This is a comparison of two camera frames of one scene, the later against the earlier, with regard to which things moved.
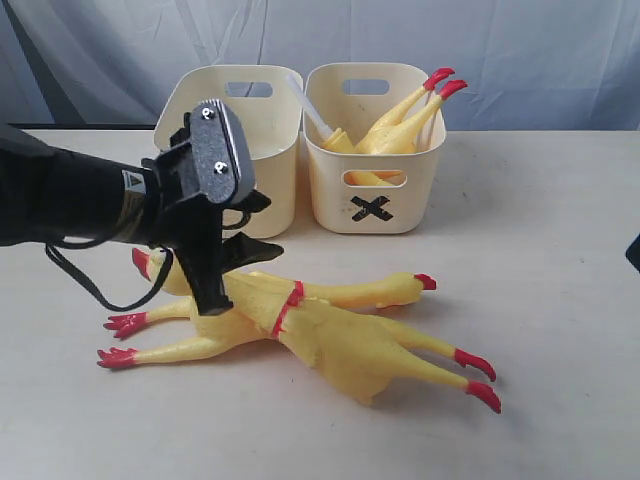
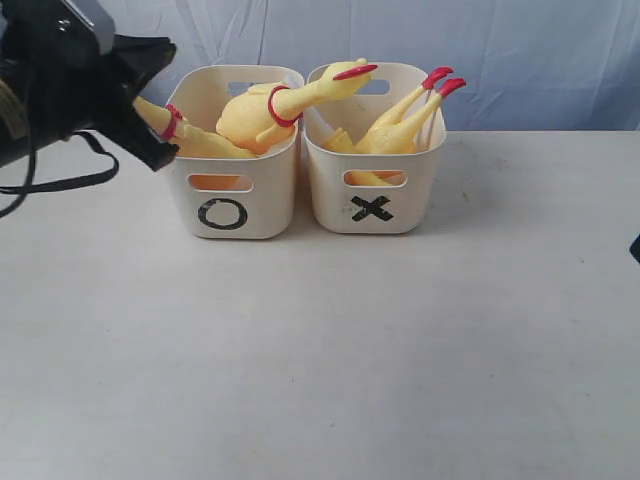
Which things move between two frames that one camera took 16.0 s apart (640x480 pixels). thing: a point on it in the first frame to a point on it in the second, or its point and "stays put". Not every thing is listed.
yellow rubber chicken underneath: x=261 y=305 to x=188 y=140
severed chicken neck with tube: x=336 y=139 stays put
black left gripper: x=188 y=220 to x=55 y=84
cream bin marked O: x=268 y=102 stays put
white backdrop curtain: x=529 y=65 stays put
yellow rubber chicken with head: x=357 y=350 to x=258 y=118
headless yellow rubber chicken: x=398 y=132 stays put
